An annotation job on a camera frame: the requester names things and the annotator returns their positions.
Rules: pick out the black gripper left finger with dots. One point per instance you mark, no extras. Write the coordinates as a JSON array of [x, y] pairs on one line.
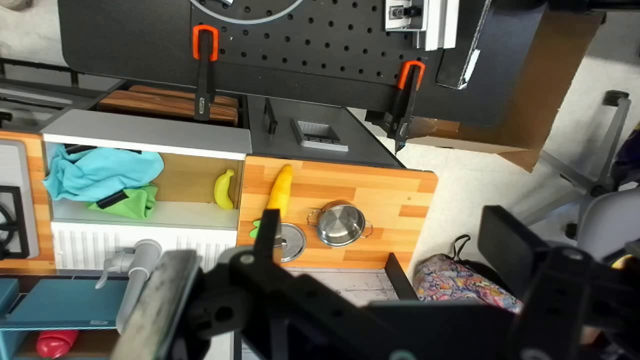
[[293, 301]]

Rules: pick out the black perforated base table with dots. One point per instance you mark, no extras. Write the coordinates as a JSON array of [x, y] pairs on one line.
[[321, 46]]

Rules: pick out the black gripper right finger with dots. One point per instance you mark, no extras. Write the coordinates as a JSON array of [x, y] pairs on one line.
[[566, 301]]

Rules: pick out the teal cloth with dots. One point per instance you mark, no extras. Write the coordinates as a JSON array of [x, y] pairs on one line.
[[93, 172]]

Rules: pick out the yellow toy banana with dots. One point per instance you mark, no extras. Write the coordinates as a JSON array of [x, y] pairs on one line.
[[224, 190]]

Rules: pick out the aluminium profile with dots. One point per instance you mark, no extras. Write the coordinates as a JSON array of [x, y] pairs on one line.
[[426, 20]]

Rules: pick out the colourful patterned bag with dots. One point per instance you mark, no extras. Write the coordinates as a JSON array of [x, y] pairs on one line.
[[452, 280]]

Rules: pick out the small steel pot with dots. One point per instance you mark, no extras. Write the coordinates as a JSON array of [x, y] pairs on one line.
[[340, 225]]

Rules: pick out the orange black bar clamp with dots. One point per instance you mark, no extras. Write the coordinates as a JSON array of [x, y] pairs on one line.
[[405, 101], [204, 81]]

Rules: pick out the green cloth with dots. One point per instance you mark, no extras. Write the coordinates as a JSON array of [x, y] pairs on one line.
[[139, 203]]

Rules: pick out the white toy sink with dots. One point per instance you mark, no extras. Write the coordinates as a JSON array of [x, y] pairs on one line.
[[146, 133]]

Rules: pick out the brown cardboard box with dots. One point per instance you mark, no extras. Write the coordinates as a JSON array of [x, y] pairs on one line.
[[547, 87]]

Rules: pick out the grey toy faucet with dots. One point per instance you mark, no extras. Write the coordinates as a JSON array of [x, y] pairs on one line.
[[140, 272]]

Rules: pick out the round steel pot lid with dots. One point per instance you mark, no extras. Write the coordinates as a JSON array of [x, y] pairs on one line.
[[293, 240]]

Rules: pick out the toy gas stove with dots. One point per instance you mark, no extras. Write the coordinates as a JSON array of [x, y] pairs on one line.
[[13, 167]]

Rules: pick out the grey metal bracket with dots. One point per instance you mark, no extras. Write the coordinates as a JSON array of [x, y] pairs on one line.
[[319, 135]]

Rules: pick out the wooden kitchen countertop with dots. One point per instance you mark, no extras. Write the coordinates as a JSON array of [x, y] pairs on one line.
[[372, 193]]

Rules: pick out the grey office chair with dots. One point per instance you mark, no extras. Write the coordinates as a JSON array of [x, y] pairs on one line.
[[607, 220]]

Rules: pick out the red toy radish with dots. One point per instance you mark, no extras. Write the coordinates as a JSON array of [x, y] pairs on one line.
[[56, 344]]

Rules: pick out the yellow plush carrot toy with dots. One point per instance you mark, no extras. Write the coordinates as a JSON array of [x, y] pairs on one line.
[[281, 190]]

